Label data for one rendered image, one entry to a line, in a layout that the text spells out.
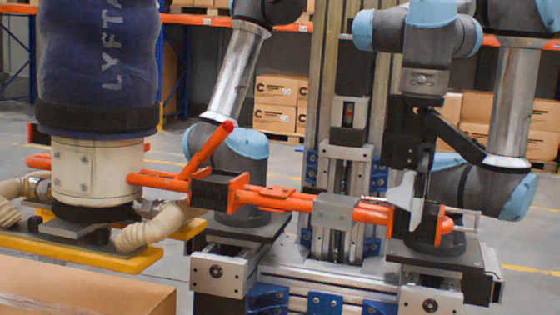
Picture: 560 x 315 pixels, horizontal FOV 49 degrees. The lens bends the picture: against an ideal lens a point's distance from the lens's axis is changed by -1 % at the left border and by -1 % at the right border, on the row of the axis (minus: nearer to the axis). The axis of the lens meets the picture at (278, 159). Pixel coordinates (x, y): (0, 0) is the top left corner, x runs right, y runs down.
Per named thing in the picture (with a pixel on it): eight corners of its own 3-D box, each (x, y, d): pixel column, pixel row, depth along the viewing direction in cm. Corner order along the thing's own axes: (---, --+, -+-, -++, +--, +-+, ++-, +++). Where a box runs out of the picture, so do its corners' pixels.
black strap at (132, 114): (7, 121, 109) (7, 98, 109) (84, 107, 131) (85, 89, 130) (118, 137, 103) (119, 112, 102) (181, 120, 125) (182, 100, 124)
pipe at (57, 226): (-21, 220, 114) (-22, 190, 113) (63, 189, 137) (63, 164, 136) (142, 252, 104) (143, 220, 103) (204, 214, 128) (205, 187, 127)
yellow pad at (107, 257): (-28, 242, 113) (-29, 215, 112) (10, 226, 122) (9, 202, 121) (136, 277, 103) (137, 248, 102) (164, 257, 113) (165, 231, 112)
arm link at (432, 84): (450, 70, 100) (447, 72, 93) (447, 97, 101) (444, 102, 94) (403, 65, 103) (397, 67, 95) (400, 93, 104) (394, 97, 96)
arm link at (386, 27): (454, -29, 146) (347, 1, 110) (501, -28, 140) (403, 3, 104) (452, 20, 150) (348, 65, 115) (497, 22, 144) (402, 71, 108)
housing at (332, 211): (309, 226, 104) (312, 200, 103) (319, 215, 111) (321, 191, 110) (350, 232, 102) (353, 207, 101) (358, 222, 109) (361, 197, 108)
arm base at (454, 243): (404, 232, 162) (409, 195, 160) (464, 240, 159) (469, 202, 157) (402, 251, 148) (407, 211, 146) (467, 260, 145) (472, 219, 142)
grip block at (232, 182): (184, 207, 109) (186, 175, 108) (207, 195, 118) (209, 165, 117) (229, 216, 107) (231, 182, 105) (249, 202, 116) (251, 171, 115)
